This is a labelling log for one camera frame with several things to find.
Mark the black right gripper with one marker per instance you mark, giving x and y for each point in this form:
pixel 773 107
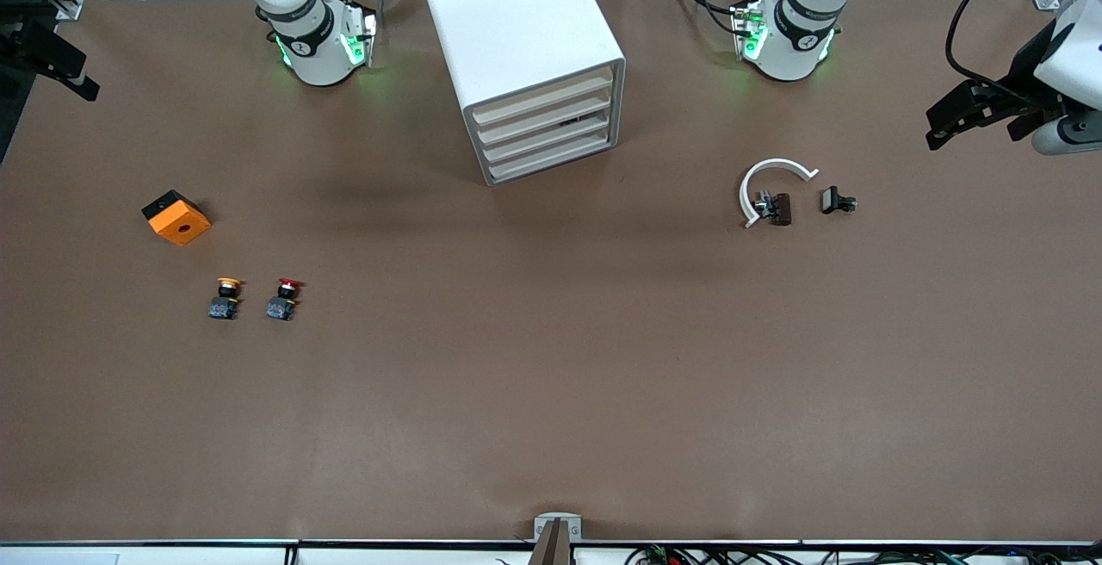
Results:
pixel 26 38

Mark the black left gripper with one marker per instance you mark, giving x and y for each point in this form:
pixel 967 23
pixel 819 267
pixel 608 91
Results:
pixel 1026 76

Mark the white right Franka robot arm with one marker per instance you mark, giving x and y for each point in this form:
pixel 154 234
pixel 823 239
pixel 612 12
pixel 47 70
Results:
pixel 314 48

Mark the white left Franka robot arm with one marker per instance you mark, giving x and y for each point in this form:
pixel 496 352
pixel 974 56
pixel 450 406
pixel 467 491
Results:
pixel 788 48

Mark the yellow push button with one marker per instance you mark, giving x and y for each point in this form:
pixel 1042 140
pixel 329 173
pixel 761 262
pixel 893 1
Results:
pixel 225 307

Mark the red push button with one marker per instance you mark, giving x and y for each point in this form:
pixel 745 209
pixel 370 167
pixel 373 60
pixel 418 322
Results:
pixel 280 308

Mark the white drawer cabinet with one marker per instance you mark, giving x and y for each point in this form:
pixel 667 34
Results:
pixel 516 22

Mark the small black component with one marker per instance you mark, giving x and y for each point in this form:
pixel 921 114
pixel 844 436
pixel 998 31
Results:
pixel 831 200

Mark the orange box with hole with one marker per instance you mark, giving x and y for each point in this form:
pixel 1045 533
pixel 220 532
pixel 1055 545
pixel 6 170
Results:
pixel 181 225

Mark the dark brown small component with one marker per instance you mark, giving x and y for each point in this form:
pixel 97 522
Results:
pixel 782 208

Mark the brown paper table cover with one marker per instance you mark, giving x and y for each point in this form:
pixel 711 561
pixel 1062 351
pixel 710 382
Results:
pixel 551 375

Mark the grey metal bracket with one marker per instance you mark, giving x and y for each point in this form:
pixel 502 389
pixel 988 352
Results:
pixel 541 524

